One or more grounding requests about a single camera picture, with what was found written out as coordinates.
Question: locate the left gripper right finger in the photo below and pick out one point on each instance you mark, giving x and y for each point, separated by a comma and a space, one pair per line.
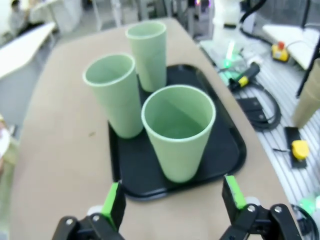
237, 202

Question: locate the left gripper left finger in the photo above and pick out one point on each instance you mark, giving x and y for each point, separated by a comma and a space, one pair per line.
110, 212

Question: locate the light green plastic cup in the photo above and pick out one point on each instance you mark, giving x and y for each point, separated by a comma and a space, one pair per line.
175, 155
150, 62
117, 110

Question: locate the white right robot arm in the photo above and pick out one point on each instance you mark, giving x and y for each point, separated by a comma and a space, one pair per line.
226, 12

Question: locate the black plastic serving tray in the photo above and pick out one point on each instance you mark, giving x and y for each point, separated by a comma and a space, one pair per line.
222, 150

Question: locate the small yellow black device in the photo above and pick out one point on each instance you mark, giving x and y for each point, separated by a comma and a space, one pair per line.
291, 135

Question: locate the yellow emergency stop box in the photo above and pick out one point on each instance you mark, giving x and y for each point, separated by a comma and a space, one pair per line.
280, 52

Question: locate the white desk with legs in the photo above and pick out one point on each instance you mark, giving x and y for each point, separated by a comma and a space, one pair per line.
22, 52

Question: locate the grey control cabinet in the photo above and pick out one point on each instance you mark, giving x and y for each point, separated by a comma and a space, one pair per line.
201, 17

